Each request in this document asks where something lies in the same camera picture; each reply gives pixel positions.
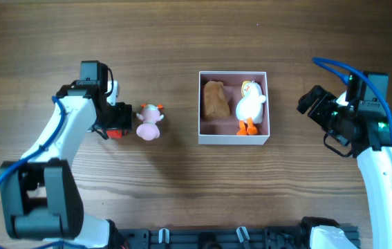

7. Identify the white plush duck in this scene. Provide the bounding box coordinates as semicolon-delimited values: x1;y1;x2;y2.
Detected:
236;80;267;136

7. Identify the pink pig figurine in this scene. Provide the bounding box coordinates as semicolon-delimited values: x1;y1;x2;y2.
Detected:
136;104;164;141

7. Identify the white cardboard box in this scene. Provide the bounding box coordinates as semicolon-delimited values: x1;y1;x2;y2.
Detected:
198;71;270;145

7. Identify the red toy fire truck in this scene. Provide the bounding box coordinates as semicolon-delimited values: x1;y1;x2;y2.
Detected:
106;129;129;139

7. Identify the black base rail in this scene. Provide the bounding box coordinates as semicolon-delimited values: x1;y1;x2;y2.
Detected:
112;226;359;249

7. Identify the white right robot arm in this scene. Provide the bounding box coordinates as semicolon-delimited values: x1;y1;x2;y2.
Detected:
297;85;392;248

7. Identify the brown plush toy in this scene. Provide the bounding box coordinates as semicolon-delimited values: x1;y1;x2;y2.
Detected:
203;81;231;120

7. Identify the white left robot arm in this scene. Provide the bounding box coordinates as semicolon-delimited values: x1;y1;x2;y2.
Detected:
0;80;132;248

